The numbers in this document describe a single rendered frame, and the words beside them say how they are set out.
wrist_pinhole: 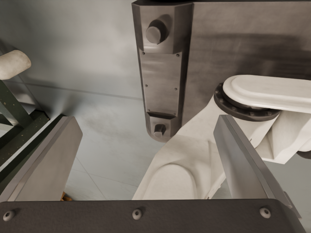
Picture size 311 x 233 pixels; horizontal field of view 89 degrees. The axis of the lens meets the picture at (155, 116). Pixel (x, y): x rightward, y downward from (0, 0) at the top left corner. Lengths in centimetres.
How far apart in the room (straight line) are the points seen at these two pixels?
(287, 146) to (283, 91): 13
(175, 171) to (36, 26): 89
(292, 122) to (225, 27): 27
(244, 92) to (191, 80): 20
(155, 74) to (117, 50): 29
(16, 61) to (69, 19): 40
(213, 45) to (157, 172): 36
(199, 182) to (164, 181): 4
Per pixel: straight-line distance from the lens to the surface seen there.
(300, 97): 41
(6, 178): 116
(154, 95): 56
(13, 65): 108
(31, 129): 140
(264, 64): 52
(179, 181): 21
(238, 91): 38
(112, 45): 76
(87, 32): 80
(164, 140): 71
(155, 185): 21
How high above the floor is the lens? 62
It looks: 44 degrees down
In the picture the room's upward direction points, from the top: 158 degrees counter-clockwise
